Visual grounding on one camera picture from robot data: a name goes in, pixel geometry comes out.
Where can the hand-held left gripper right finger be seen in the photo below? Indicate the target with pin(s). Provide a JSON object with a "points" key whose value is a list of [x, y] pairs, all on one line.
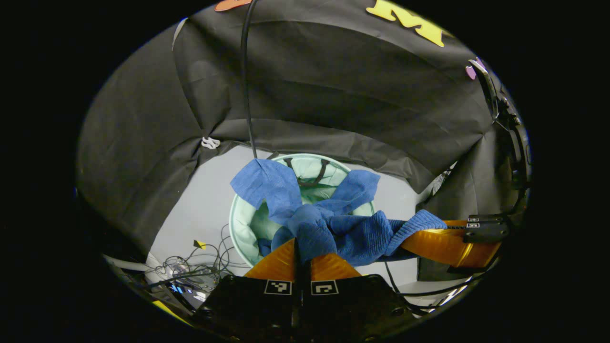
{"points": [[352, 305]]}

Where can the mint green laundry hamper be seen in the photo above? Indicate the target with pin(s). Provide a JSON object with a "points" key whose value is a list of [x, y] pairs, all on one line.
{"points": [[248, 224]]}

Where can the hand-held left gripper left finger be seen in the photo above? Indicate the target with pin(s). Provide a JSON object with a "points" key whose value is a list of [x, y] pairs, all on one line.
{"points": [[257, 305]]}

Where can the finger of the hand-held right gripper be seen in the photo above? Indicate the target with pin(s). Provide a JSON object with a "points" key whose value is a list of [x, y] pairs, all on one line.
{"points": [[443, 245]]}

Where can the electronic device with blue lights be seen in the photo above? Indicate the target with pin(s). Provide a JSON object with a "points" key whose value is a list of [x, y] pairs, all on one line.
{"points": [[190, 290]]}

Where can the black clothes rack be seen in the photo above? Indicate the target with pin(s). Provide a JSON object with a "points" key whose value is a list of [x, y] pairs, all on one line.
{"points": [[245, 95]]}

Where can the small yellow tag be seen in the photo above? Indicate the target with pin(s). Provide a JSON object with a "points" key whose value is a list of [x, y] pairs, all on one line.
{"points": [[200, 244]]}

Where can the small white clip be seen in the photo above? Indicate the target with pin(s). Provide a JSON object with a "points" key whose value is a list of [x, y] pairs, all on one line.
{"points": [[210, 143]]}

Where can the black backdrop cloth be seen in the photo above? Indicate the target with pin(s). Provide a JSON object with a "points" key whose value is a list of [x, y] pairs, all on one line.
{"points": [[333, 95]]}

